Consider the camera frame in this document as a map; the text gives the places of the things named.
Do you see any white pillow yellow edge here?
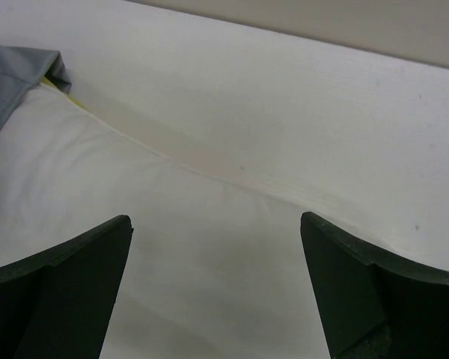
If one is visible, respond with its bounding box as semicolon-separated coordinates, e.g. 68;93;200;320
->
0;76;394;359

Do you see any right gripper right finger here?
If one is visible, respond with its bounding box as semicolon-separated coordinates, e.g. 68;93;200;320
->
300;212;449;358

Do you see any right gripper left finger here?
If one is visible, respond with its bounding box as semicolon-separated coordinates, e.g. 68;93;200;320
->
0;215;133;358

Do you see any grey pillowcase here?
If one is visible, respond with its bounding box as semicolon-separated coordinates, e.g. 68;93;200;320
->
0;44;72;131

